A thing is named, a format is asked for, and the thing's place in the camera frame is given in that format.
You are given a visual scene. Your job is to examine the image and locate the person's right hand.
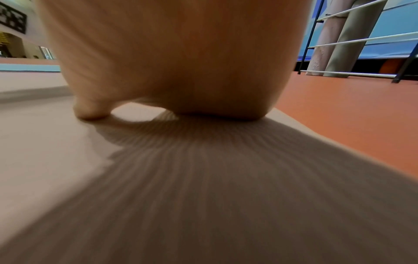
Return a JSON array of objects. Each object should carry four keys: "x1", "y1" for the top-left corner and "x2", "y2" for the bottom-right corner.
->
[{"x1": 34, "y1": 0, "x2": 313, "y2": 120}]

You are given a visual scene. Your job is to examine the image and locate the peach yoga mat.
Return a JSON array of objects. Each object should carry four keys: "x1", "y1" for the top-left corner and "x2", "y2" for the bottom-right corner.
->
[{"x1": 0, "y1": 72, "x2": 418, "y2": 264}]

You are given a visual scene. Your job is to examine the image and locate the lilac yoga mat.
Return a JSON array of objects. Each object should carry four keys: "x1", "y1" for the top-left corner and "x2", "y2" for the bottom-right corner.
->
[{"x1": 305, "y1": 0, "x2": 353, "y2": 77}]

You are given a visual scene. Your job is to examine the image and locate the distant spectator stand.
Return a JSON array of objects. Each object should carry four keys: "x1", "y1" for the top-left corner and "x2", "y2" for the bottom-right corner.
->
[{"x1": 0, "y1": 32, "x2": 55, "y2": 60}]

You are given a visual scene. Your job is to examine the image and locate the black metal mat rack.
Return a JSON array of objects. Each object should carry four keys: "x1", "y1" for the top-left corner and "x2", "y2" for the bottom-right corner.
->
[{"x1": 297, "y1": 0, "x2": 418, "y2": 84}]

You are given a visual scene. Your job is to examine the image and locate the dark wall scoreboard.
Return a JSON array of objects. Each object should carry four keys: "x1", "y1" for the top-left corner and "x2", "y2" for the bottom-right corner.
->
[{"x1": 0, "y1": 0, "x2": 28, "y2": 35}]

